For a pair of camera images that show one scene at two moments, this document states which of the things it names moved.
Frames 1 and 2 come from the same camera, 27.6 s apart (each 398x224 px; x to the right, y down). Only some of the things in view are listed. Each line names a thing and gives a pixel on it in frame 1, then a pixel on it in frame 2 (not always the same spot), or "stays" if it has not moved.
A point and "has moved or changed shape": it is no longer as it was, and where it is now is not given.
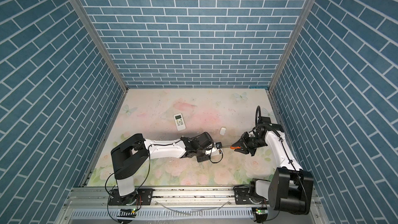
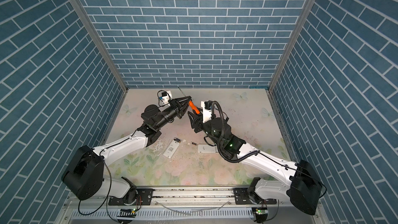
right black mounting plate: x=241 y=196 stays
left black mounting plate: x=139 y=197 stays
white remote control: x=180 y=123 has moved or changed shape
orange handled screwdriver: x=232 y=147 has moved or changed shape
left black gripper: x=203 y=158 -> x=174 y=105
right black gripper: x=243 y=141 -> x=198 y=122
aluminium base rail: x=178 y=205 stays
